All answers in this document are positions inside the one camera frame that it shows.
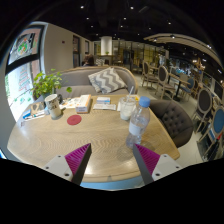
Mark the white printed paper slip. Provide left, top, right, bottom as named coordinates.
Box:
left=92, top=103, right=118, bottom=111

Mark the white orange box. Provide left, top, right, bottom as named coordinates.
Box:
left=75, top=94, right=92, bottom=114

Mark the grey white chevron cushion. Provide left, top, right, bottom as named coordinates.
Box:
left=87, top=66, right=128, bottom=95

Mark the illustrated white leaflet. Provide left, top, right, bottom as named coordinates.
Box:
left=61, top=97, right=81, bottom=109

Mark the group of ceiling lights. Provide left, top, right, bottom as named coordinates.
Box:
left=79, top=4, right=221, bottom=73

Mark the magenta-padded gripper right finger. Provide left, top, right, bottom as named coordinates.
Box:
left=132, top=142, right=183, bottom=186

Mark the clear blue-capped water bottle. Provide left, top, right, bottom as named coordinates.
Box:
left=125, top=95, right=151, bottom=149

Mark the white round pillar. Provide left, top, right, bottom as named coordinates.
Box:
left=100, top=35, right=113, bottom=56

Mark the person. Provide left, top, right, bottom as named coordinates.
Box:
left=81, top=54, right=95, bottom=68

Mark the grey curved sofa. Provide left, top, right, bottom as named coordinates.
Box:
left=54, top=65, right=140, bottom=99

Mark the dark tufted armchair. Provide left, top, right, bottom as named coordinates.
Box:
left=148, top=99, right=195, bottom=149

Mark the white printed mug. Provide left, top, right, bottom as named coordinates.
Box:
left=44, top=93, right=63, bottom=120

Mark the flat round red coaster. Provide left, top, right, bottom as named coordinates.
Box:
left=66, top=114, right=83, bottom=126

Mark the brown notebook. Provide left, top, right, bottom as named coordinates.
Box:
left=29, top=101, right=46, bottom=116

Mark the clear plastic cup with straw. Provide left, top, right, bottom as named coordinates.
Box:
left=118, top=85, right=138, bottom=122

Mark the group of dining chairs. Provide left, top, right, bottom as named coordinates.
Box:
left=139, top=59, right=224, bottom=163

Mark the window with festive decals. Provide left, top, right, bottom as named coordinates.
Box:
left=4, top=24, right=46, bottom=123

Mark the green potted plant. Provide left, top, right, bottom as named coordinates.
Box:
left=31, top=68, right=73, bottom=101

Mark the white green tube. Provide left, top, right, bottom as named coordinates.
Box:
left=24, top=111, right=46, bottom=120

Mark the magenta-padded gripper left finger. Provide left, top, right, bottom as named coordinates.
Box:
left=43, top=142, right=93, bottom=186

